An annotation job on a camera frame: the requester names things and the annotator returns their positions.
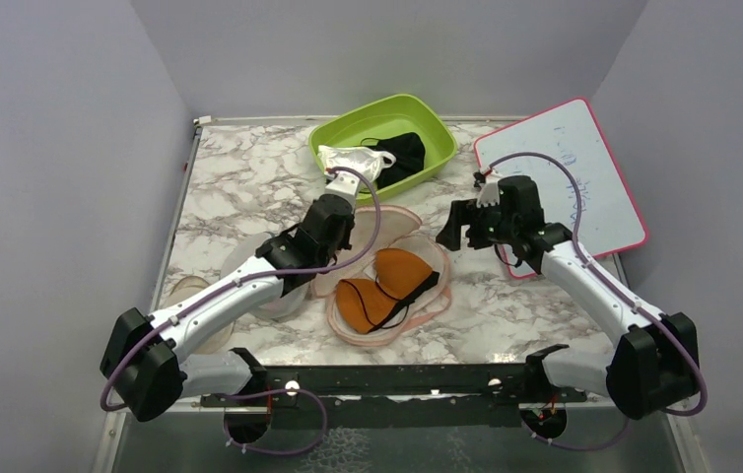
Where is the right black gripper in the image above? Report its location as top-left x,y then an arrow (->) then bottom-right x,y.
437,197 -> 517,250

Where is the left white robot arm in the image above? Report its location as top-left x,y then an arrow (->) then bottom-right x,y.
100,193 -> 356,422

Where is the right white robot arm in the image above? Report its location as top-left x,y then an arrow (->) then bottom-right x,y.
436,175 -> 705,420

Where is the white mesh laundry bag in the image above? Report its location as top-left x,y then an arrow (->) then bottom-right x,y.
220,232 -> 309,320

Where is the orange bra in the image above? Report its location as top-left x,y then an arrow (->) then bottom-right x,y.
335,248 -> 440,335

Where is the black bra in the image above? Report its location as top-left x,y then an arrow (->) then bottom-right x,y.
360,132 -> 426,189

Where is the white satin bra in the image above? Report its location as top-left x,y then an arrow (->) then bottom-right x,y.
315,145 -> 397,183

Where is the beige bra cup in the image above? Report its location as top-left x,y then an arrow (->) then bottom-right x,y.
159,275 -> 234,355

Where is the green plastic basin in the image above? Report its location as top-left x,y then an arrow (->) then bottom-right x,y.
308,94 -> 457,200

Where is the pink framed whiteboard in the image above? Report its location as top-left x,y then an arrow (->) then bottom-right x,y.
474,98 -> 647,257

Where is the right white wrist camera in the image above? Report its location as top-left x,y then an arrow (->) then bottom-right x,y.
476,179 -> 501,208

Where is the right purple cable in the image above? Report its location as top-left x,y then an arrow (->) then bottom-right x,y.
474,152 -> 709,418

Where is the purple cable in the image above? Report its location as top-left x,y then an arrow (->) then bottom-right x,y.
99,166 -> 384,414
474,152 -> 709,418

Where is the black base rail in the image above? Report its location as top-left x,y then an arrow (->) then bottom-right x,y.
199,363 -> 586,430

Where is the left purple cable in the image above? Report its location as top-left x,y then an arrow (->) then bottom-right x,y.
99,166 -> 384,414

